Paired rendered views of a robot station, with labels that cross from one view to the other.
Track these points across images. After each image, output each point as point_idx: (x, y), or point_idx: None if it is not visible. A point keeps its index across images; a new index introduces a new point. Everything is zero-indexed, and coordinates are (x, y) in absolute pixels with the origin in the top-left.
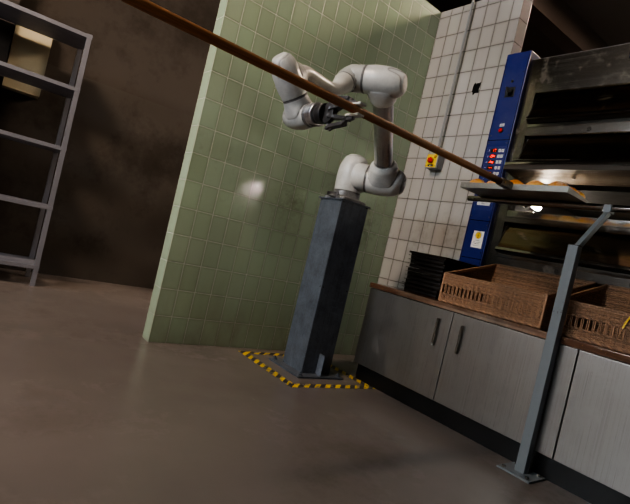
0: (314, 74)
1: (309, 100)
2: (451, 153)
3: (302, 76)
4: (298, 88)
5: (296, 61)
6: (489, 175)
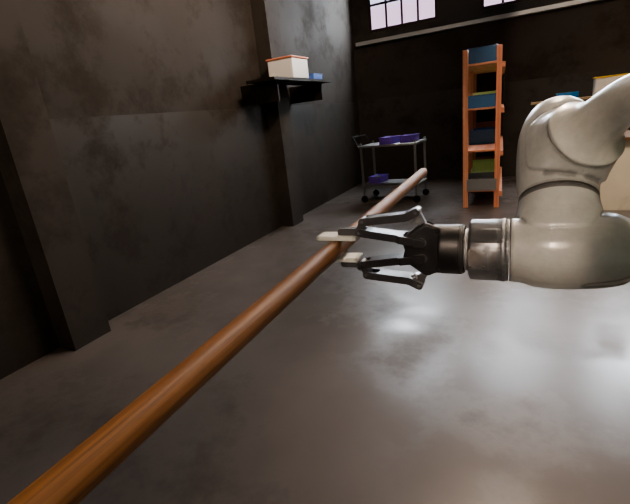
0: (626, 95)
1: (520, 210)
2: (15, 497)
3: (525, 151)
4: (516, 186)
5: (532, 118)
6: None
